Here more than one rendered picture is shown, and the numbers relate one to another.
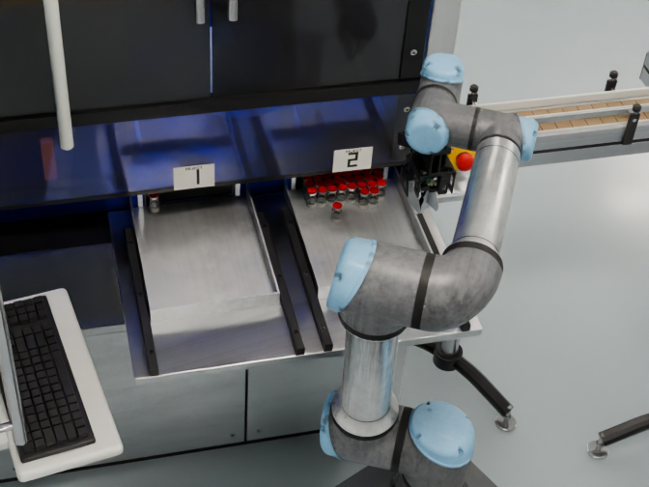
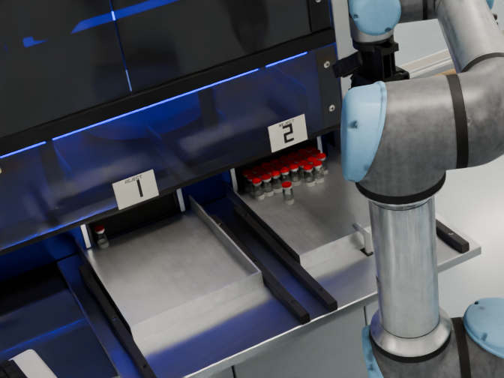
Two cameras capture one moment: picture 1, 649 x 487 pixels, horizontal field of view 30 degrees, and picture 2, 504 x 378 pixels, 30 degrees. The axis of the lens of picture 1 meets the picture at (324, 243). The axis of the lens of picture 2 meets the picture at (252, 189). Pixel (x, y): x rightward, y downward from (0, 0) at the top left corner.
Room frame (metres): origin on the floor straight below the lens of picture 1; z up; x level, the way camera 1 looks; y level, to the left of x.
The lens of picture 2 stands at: (0.29, 0.18, 1.93)
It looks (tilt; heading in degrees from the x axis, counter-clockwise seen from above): 31 degrees down; 355
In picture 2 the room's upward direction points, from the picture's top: 10 degrees counter-clockwise
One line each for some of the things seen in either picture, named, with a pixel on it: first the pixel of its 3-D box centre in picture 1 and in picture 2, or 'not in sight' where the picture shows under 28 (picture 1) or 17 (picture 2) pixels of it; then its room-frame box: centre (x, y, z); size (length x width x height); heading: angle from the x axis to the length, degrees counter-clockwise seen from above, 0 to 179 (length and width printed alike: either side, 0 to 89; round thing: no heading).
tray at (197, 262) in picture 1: (202, 248); (164, 261); (1.82, 0.25, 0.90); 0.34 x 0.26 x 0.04; 17
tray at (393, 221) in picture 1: (358, 229); (316, 201); (1.91, -0.07, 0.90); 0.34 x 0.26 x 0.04; 17
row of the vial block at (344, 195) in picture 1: (346, 193); (290, 176); (2.02, -0.04, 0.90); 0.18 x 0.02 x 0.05; 107
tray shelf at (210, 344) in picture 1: (288, 271); (259, 257); (1.80, 0.07, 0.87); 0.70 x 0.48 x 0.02; 107
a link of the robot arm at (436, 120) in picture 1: (439, 122); (384, 1); (1.67, -0.18, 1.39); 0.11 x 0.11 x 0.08; 79
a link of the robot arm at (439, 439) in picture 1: (435, 445); (500, 349); (1.31, -0.22, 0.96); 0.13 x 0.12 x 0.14; 79
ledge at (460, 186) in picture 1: (451, 178); not in sight; (2.14, -0.28, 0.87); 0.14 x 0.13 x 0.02; 17
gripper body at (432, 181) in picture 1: (431, 158); (378, 70); (1.76, -0.19, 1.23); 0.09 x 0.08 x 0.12; 17
